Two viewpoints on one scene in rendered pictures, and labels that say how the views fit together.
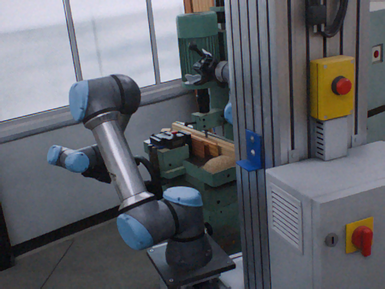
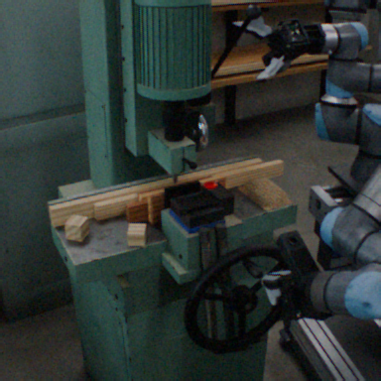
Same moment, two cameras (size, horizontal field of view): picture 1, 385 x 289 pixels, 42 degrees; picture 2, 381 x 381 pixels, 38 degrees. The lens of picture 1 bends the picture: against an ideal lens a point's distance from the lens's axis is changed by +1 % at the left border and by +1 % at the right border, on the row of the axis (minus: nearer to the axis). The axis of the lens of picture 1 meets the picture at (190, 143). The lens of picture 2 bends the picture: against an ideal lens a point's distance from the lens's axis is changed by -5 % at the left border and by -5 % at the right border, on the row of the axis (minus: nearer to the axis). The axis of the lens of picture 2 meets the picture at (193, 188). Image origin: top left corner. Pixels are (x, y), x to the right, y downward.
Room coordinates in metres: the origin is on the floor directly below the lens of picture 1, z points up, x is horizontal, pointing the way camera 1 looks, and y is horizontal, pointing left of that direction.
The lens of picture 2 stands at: (2.04, 1.22, 1.62)
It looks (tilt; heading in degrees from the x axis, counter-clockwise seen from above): 28 degrees down; 274
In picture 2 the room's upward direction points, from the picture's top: straight up
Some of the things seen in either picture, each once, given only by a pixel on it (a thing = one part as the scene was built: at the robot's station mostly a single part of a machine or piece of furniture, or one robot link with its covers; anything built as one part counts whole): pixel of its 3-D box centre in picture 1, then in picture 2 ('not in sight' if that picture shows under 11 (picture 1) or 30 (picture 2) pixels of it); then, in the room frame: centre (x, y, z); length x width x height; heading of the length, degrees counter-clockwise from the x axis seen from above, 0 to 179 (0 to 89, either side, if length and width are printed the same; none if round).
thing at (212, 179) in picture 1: (185, 158); (185, 231); (2.15, 0.03, 0.87); 0.61 x 0.30 x 0.06; 31
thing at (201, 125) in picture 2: not in sight; (194, 131); (2.14, -0.25, 1.02); 0.12 x 0.03 x 0.12; 121
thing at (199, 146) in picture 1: (190, 144); (189, 200); (2.14, 0.00, 0.94); 0.20 x 0.01 x 0.08; 31
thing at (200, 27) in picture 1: (198, 50); (173, 28); (2.18, -0.08, 1.35); 0.18 x 0.18 x 0.31
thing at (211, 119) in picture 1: (209, 120); (172, 151); (2.19, -0.09, 1.03); 0.14 x 0.07 x 0.09; 121
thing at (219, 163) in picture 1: (220, 161); (265, 189); (1.94, -0.12, 0.92); 0.14 x 0.09 x 0.04; 121
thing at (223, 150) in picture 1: (214, 146); (194, 188); (2.13, -0.11, 0.92); 0.55 x 0.02 x 0.04; 31
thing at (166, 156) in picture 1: (168, 154); (200, 232); (2.10, 0.10, 0.92); 0.15 x 0.13 x 0.09; 31
